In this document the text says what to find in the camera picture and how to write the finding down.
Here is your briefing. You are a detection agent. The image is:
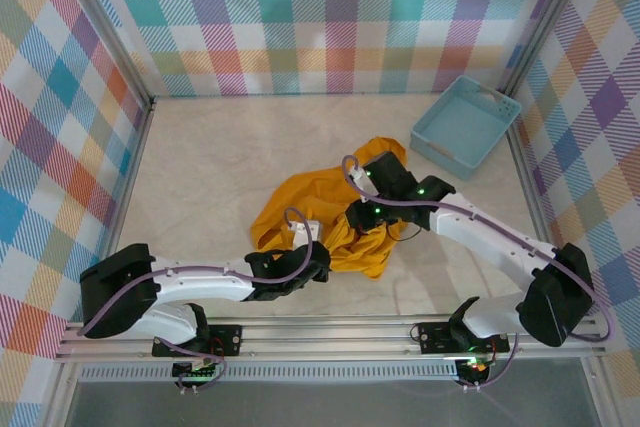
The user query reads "yellow t-shirt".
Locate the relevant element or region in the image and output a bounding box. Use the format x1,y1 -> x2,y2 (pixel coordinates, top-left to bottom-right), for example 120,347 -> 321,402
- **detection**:
249,136 -> 409,282

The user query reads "light blue plastic bin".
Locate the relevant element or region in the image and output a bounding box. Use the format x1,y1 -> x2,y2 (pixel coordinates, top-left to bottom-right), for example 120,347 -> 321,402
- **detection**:
409,75 -> 524,182

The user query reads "left controller board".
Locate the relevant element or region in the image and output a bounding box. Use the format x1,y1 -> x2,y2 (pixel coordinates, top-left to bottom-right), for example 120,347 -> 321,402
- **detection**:
172,360 -> 221,381

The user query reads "controller board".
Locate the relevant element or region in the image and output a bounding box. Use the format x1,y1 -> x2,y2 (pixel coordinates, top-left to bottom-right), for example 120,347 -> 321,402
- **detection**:
457,356 -> 494,381
172,360 -> 221,381

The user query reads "grey metal panel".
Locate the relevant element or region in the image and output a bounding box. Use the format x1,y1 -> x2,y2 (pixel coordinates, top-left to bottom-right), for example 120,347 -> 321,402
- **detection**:
64,381 -> 601,427

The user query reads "right controller board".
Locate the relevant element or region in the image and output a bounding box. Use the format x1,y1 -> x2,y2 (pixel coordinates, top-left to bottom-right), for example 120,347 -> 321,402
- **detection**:
457,356 -> 494,381

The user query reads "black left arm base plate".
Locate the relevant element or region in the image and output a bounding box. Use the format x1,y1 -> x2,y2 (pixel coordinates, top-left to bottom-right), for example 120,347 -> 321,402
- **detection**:
151,324 -> 244,358

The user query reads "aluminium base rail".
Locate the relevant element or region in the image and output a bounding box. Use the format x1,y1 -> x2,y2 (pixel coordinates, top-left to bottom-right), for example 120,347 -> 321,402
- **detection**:
54,315 -> 607,364

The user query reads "slotted grey cable duct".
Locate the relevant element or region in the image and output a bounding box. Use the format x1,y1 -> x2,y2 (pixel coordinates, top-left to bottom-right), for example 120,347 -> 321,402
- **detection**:
79,364 -> 460,382

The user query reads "aluminium side rail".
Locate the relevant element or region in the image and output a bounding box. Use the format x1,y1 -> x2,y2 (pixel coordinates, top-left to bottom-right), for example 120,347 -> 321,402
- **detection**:
42,99 -> 156,427
504,91 -> 626,427

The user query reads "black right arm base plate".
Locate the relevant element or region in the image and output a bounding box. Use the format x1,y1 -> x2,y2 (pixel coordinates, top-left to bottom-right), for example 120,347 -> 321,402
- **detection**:
417,320 -> 511,356

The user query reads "aluminium frame post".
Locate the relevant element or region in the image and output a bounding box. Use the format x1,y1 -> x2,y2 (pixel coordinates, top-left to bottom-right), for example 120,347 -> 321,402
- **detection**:
502,0 -> 599,96
59,0 -> 154,113

